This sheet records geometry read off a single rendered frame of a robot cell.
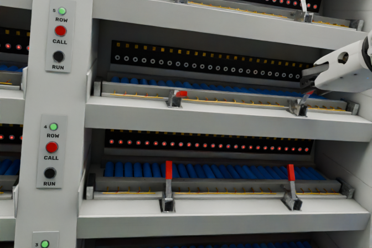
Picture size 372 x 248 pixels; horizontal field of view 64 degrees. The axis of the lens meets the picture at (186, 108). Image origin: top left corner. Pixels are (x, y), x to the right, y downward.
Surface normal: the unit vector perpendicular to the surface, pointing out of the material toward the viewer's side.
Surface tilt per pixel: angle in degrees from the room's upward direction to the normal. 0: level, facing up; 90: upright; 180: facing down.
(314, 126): 108
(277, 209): 18
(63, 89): 90
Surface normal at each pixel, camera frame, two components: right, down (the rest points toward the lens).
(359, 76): -0.09, 0.95
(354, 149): -0.97, -0.07
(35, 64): 0.23, 0.00
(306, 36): 0.20, 0.31
